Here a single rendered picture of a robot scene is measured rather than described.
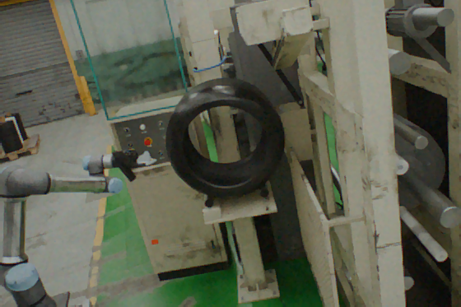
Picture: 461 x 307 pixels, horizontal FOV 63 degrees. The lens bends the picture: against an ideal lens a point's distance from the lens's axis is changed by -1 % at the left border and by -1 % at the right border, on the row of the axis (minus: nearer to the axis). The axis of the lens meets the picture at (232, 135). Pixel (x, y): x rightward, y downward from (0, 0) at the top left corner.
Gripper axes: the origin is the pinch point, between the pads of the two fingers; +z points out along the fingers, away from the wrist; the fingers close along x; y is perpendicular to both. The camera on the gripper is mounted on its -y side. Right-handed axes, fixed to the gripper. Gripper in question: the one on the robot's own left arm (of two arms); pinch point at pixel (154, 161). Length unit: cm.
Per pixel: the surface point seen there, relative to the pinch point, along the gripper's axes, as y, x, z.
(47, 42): 33, 811, -412
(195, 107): 29.2, -11.7, 25.0
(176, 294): -115, 40, -7
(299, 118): 11, 20, 77
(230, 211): -28.9, -4.0, 36.7
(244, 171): -15.0, 13.7, 45.7
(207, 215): -26.7, -10.3, 24.8
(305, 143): -4, 20, 80
